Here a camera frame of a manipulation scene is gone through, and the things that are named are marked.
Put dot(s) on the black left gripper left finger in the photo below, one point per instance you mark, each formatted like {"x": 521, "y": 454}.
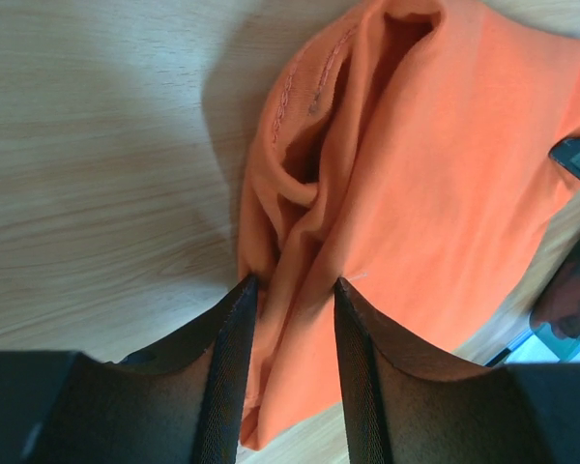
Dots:
{"x": 177, "y": 400}

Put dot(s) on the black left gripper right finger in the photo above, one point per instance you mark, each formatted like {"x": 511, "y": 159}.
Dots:
{"x": 408, "y": 401}

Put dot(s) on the orange t shirt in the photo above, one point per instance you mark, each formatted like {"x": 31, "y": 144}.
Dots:
{"x": 405, "y": 148}

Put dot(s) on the clear plastic basket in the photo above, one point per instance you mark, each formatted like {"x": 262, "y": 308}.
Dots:
{"x": 555, "y": 316}

